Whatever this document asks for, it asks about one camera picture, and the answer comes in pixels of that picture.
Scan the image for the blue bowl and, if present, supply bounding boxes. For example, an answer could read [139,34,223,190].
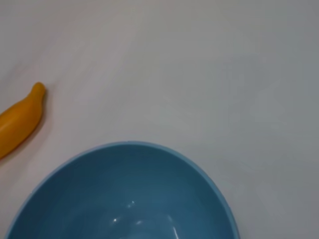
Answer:
[4,141,240,239]

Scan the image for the yellow banana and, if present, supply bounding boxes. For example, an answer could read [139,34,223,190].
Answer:
[0,82,46,160]

